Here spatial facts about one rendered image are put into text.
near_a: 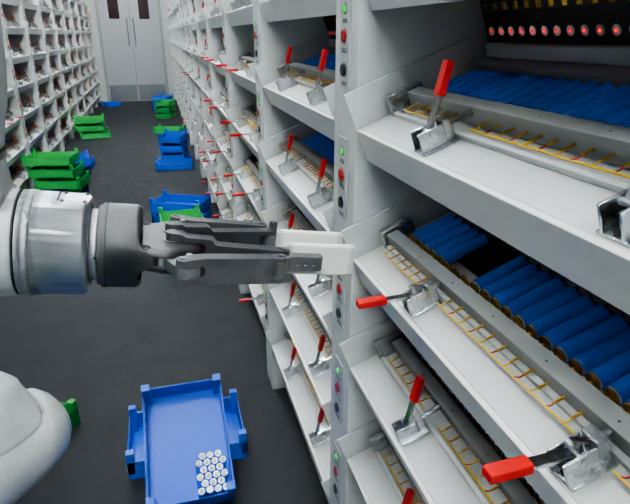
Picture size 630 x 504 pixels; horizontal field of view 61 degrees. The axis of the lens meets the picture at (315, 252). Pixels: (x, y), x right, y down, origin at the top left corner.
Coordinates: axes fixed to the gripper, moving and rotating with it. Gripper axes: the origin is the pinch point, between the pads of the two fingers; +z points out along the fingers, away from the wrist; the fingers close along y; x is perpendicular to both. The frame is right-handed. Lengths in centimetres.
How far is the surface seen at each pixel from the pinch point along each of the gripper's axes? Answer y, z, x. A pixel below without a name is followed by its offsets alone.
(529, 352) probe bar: -13.5, 16.9, 3.9
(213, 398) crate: 75, 4, 71
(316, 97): 45.6, 11.9, -11.9
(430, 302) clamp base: 2.3, 15.9, 6.6
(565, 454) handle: -23.5, 13.1, 6.2
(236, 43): 161, 14, -20
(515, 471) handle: -23.9, 8.7, 6.8
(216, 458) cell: 56, 2, 75
